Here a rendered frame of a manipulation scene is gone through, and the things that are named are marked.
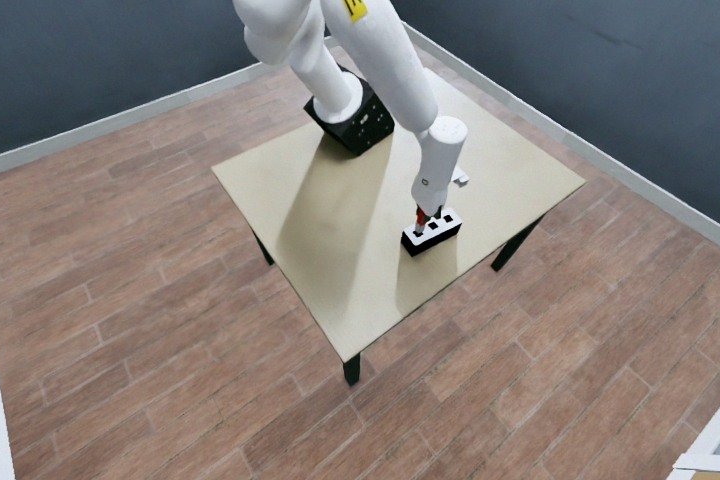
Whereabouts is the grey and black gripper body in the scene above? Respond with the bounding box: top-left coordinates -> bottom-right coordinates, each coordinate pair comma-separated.
411,174 -> 448,217

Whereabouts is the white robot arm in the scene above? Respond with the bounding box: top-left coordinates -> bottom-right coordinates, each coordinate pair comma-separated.
233,0 -> 469,189

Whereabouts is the red and grey pin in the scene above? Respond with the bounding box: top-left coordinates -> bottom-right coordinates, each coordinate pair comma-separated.
414,209 -> 427,234

